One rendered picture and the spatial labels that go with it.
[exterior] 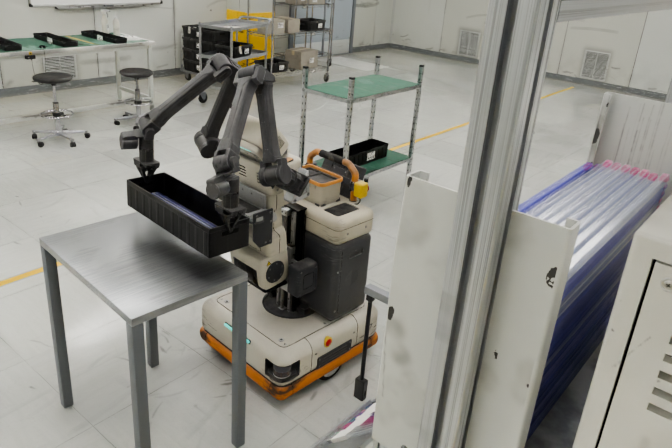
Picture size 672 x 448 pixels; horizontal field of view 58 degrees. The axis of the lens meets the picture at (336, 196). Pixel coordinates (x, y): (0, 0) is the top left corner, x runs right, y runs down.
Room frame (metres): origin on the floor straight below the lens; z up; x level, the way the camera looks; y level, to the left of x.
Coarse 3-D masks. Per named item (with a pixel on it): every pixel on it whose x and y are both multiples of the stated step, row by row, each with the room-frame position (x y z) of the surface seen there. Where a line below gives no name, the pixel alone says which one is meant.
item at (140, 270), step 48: (48, 240) 2.01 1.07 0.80; (96, 240) 2.03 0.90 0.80; (144, 240) 2.06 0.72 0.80; (48, 288) 2.00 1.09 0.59; (96, 288) 1.70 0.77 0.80; (144, 288) 1.73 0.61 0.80; (192, 288) 1.75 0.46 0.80; (240, 288) 1.85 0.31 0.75; (240, 336) 1.86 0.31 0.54; (144, 384) 1.57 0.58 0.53; (240, 384) 1.86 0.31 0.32; (144, 432) 1.56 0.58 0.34; (240, 432) 1.86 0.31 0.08
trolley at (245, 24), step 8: (240, 16) 7.97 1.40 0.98; (248, 16) 7.94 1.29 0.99; (200, 24) 7.18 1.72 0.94; (208, 24) 7.40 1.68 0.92; (216, 24) 7.53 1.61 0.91; (224, 24) 7.59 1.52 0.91; (232, 24) 7.64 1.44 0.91; (240, 24) 7.70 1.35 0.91; (248, 24) 7.76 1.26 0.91; (256, 24) 7.81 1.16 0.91; (264, 24) 7.64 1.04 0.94; (200, 32) 7.21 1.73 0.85; (232, 32) 7.04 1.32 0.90; (200, 40) 7.21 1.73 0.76; (232, 40) 7.04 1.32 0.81; (200, 48) 7.21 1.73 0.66; (232, 48) 7.04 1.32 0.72; (200, 56) 7.20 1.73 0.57; (208, 56) 7.14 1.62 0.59; (232, 56) 7.05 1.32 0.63; (248, 56) 7.32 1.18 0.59; (256, 56) 7.51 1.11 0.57; (200, 64) 7.21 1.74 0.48; (264, 64) 7.73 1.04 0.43; (216, 88) 7.11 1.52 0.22; (200, 96) 7.20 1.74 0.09
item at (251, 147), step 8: (248, 120) 2.35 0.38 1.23; (256, 120) 2.34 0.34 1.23; (248, 128) 2.32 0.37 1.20; (256, 128) 2.30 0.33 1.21; (248, 136) 2.28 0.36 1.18; (256, 136) 2.26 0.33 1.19; (280, 136) 2.30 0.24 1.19; (240, 144) 2.27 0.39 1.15; (248, 144) 2.24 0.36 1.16; (256, 144) 2.23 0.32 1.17; (280, 144) 2.30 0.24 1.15; (288, 144) 2.34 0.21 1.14; (240, 152) 2.36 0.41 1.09; (248, 152) 2.28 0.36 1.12; (256, 152) 2.22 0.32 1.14; (256, 160) 2.30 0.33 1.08
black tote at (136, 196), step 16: (160, 176) 2.33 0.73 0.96; (128, 192) 2.21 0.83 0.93; (144, 192) 2.13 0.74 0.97; (160, 192) 2.33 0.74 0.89; (176, 192) 2.28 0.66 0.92; (192, 192) 2.20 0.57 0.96; (144, 208) 2.13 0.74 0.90; (160, 208) 2.05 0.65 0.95; (192, 208) 2.20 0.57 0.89; (208, 208) 2.12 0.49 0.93; (160, 224) 2.05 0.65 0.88; (176, 224) 1.98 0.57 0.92; (192, 224) 1.91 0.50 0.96; (224, 224) 1.89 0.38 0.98; (240, 224) 1.93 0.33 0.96; (192, 240) 1.90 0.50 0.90; (208, 240) 1.84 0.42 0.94; (224, 240) 1.88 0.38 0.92; (240, 240) 1.93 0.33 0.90; (208, 256) 1.84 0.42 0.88
